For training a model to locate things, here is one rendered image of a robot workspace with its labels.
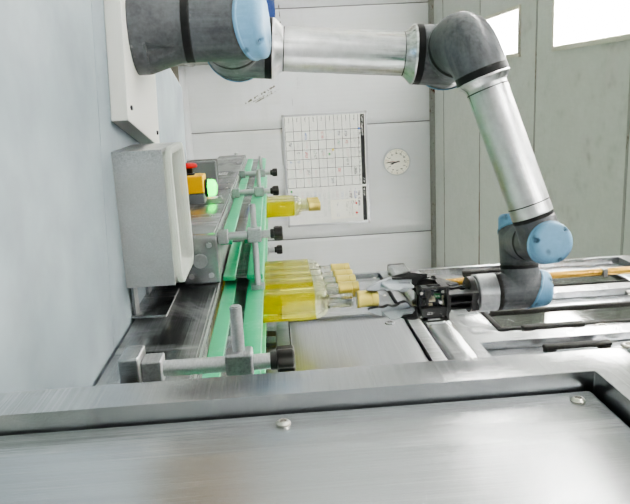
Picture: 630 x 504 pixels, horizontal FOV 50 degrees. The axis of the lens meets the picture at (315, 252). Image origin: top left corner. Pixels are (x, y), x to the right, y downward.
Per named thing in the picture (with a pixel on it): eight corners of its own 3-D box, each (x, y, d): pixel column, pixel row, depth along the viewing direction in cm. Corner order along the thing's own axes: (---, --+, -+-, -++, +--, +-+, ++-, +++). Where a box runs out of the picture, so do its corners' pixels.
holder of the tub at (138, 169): (130, 320, 111) (178, 316, 112) (110, 152, 105) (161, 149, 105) (148, 290, 128) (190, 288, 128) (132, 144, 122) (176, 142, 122)
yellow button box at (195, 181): (175, 205, 167) (205, 203, 167) (172, 175, 165) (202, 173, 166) (178, 201, 174) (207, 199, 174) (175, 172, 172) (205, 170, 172)
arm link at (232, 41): (185, -20, 111) (267, -23, 112) (195, 6, 125) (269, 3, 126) (190, 54, 112) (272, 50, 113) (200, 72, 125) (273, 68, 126)
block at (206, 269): (184, 286, 129) (221, 284, 130) (179, 238, 127) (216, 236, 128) (186, 281, 133) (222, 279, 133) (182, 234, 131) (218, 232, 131)
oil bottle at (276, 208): (244, 219, 247) (321, 214, 249) (243, 204, 246) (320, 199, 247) (245, 216, 253) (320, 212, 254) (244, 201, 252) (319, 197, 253)
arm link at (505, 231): (550, 210, 128) (553, 268, 129) (528, 211, 140) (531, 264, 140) (509, 213, 128) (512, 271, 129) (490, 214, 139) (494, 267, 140)
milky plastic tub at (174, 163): (129, 289, 110) (183, 285, 110) (113, 150, 105) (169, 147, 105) (148, 263, 127) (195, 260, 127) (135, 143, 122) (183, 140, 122)
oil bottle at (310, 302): (222, 326, 133) (330, 319, 134) (220, 299, 132) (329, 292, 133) (224, 317, 139) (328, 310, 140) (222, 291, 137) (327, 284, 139)
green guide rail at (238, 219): (219, 245, 133) (260, 242, 133) (219, 240, 133) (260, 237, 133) (248, 161, 303) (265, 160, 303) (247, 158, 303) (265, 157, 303)
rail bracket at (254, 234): (221, 293, 130) (286, 288, 131) (214, 207, 127) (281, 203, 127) (222, 288, 133) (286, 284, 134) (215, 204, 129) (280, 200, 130)
